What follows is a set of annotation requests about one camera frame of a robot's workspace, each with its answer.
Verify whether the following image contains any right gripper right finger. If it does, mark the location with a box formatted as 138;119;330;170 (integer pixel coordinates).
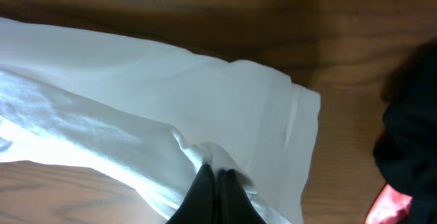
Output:
215;169;266;224

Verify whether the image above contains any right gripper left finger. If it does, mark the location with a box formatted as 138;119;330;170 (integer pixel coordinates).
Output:
167;165;214;224

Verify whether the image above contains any white t-shirt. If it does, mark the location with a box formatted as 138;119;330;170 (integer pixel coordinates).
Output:
1;18;321;223

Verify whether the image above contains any pink garment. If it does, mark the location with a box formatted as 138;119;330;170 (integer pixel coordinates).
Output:
365;184;412;224

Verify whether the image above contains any black garment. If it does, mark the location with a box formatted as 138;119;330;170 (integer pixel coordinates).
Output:
373;40;436;223

